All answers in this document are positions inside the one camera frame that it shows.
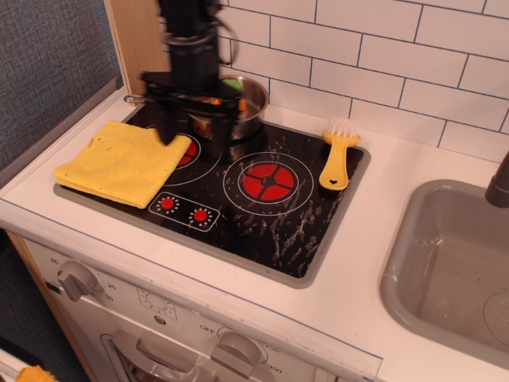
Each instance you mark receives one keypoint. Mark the orange fuzzy object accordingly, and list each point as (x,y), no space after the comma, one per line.
(35,374)

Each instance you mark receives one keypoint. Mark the red left stove knob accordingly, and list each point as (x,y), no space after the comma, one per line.
(167,203)

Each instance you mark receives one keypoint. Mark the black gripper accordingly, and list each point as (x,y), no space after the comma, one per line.
(195,64)

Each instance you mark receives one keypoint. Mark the yellow dish brush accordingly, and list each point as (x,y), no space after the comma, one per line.
(341,134)

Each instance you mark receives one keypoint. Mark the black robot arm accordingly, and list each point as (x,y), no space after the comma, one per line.
(190,18)

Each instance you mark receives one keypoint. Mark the orange toy carrot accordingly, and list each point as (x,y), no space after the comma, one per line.
(240,102)

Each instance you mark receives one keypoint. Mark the grey oven knob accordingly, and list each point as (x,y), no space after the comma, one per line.
(237,353)

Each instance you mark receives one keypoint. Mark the red right stove knob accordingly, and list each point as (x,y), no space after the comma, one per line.
(200,216)

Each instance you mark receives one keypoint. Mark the red stove knob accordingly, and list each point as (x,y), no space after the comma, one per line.
(200,216)
(167,203)

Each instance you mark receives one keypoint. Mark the grey sink basin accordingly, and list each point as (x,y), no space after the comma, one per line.
(446,278)

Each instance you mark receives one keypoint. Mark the grey oven door handle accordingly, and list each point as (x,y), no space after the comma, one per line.
(171,363)

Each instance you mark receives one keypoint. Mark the silver pot with handle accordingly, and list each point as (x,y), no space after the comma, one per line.
(250,107)

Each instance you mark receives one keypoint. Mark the yellow cloth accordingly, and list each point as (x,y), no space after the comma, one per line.
(123,163)

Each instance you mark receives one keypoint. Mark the grey timer knob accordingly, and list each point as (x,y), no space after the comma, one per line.
(76,280)

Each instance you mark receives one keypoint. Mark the wooden side post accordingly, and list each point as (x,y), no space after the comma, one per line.
(137,34)

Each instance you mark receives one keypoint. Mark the grey faucet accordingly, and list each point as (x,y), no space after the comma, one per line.
(497,192)

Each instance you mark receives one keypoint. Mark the black toy stove top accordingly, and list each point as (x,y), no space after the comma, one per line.
(267,212)

